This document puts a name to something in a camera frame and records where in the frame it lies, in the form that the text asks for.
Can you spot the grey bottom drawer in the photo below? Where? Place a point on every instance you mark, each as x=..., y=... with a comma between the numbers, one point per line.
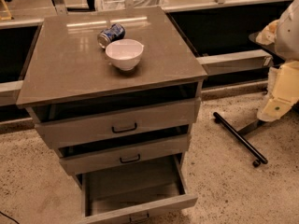
x=132, y=193

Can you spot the grey drawer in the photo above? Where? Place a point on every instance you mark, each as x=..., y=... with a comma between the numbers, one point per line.
x=113, y=157
x=77, y=131
x=132, y=193

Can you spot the grey drawer cabinet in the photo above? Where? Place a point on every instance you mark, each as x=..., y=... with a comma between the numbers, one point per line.
x=70, y=76

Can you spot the grey middle drawer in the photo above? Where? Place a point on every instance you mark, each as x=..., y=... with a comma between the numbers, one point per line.
x=113, y=157

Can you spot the grey top drawer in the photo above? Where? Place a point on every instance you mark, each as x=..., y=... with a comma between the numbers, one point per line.
x=77, y=131

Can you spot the white ceramic bowl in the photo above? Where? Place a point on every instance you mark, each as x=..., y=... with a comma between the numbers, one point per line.
x=125, y=54

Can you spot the blue soda can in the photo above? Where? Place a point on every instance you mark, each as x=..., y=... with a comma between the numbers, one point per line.
x=109, y=35

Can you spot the black side table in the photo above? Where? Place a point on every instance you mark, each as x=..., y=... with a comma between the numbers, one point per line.
x=282, y=92

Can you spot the clear plastic bin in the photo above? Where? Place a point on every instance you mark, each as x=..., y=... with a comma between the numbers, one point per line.
x=107, y=5

